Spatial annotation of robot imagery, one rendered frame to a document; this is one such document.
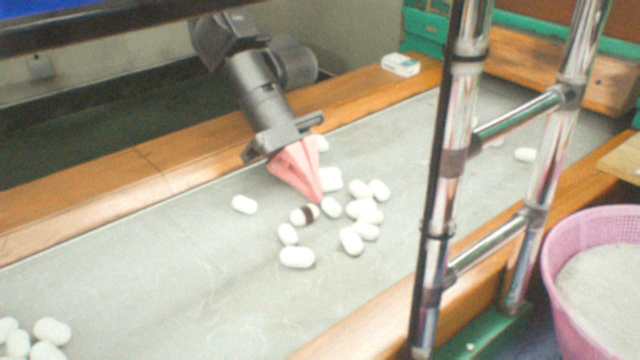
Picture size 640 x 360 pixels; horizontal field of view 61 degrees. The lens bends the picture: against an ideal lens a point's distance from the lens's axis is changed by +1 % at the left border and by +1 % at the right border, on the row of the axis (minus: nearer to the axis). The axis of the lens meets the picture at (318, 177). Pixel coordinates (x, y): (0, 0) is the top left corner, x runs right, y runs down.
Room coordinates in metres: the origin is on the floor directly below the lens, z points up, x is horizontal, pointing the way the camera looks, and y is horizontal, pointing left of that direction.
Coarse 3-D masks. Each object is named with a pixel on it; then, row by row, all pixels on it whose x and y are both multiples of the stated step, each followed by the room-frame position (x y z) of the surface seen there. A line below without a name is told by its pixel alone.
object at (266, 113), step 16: (256, 96) 0.60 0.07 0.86; (272, 96) 0.60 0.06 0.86; (256, 112) 0.59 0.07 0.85; (272, 112) 0.58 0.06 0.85; (288, 112) 0.59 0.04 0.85; (320, 112) 0.60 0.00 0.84; (256, 128) 0.58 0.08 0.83; (272, 128) 0.56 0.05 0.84; (304, 128) 0.59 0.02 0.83; (256, 144) 0.54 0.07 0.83
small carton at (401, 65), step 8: (384, 56) 0.93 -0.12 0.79; (392, 56) 0.93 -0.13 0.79; (400, 56) 0.93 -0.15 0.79; (384, 64) 0.92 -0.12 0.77; (392, 64) 0.91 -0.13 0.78; (400, 64) 0.90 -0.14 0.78; (408, 64) 0.90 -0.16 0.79; (416, 64) 0.90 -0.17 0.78; (400, 72) 0.89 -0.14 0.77; (408, 72) 0.89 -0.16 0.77; (416, 72) 0.90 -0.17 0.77
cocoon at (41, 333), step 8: (40, 320) 0.34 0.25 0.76; (48, 320) 0.34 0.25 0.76; (40, 328) 0.33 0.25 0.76; (48, 328) 0.33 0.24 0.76; (56, 328) 0.33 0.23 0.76; (64, 328) 0.33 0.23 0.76; (40, 336) 0.33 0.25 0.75; (48, 336) 0.33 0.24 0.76; (56, 336) 0.33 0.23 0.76; (64, 336) 0.33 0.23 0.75; (56, 344) 0.32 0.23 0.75
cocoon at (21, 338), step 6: (18, 330) 0.33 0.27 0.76; (24, 330) 0.33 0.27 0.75; (12, 336) 0.32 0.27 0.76; (18, 336) 0.32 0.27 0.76; (24, 336) 0.33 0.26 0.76; (6, 342) 0.32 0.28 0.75; (12, 342) 0.32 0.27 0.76; (18, 342) 0.32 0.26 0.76; (24, 342) 0.32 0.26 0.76; (12, 348) 0.31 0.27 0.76; (18, 348) 0.31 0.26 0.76; (24, 348) 0.31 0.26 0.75; (30, 348) 0.32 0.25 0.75; (12, 354) 0.31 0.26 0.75; (18, 354) 0.31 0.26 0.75; (24, 354) 0.31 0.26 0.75
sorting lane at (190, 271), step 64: (384, 128) 0.74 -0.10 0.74; (576, 128) 0.74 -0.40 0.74; (192, 192) 0.57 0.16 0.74; (256, 192) 0.57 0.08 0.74; (512, 192) 0.57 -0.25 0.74; (64, 256) 0.45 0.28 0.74; (128, 256) 0.45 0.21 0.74; (192, 256) 0.45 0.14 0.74; (256, 256) 0.45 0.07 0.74; (320, 256) 0.45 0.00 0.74; (384, 256) 0.45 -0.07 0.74; (64, 320) 0.36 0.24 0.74; (128, 320) 0.36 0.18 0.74; (192, 320) 0.36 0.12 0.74; (256, 320) 0.36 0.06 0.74; (320, 320) 0.36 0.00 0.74
